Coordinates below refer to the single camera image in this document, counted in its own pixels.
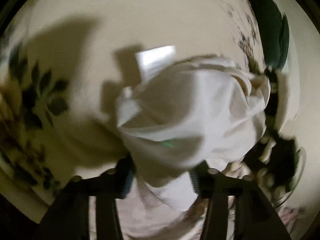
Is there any dark green duvet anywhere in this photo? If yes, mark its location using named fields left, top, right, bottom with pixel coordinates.
left=248, top=0, right=290, bottom=70

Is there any black patterned folded garment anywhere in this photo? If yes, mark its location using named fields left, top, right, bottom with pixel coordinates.
left=265, top=68, right=299, bottom=192

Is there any floral bed blanket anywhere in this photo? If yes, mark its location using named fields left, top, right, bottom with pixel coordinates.
left=0, top=0, right=311, bottom=240

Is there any white t-shirt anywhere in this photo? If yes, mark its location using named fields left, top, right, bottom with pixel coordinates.
left=116, top=46, right=271, bottom=211

